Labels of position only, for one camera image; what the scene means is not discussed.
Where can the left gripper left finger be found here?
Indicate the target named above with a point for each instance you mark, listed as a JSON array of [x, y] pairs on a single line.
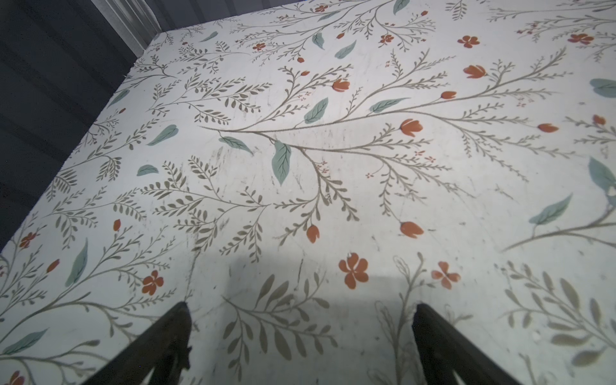
[[160, 354]]

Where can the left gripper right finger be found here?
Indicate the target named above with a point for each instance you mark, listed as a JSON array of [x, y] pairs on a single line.
[[446, 355]]

